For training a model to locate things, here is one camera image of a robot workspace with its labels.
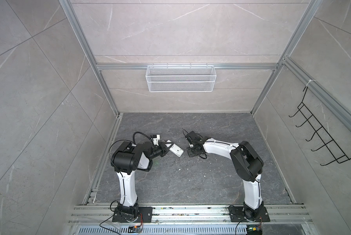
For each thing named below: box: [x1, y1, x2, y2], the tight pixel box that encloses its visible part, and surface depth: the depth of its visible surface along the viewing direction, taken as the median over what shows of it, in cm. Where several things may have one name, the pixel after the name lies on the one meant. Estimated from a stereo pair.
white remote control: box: [165, 139, 185, 158], surface depth 94 cm
